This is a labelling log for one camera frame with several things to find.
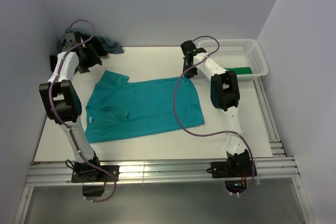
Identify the teal t-shirt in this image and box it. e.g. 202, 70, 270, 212
86, 71, 204, 143

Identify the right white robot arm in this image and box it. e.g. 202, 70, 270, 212
181, 40, 257, 178

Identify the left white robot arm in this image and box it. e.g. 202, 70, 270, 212
39, 30, 106, 182

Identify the black t-shirt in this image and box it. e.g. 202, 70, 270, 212
57, 31, 108, 73

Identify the grey-blue t-shirt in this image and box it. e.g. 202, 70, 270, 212
71, 28, 124, 57

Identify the white plastic basket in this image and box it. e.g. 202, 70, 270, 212
197, 39, 268, 81

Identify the rolled green t-shirt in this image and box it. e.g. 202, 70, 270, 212
226, 67, 253, 75

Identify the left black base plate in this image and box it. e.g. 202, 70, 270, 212
71, 162, 120, 183

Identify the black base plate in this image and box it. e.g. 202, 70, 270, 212
206, 155, 257, 178
71, 162, 120, 183

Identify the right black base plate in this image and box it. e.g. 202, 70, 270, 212
206, 155, 257, 178

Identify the aluminium rail frame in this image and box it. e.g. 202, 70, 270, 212
25, 80, 299, 187

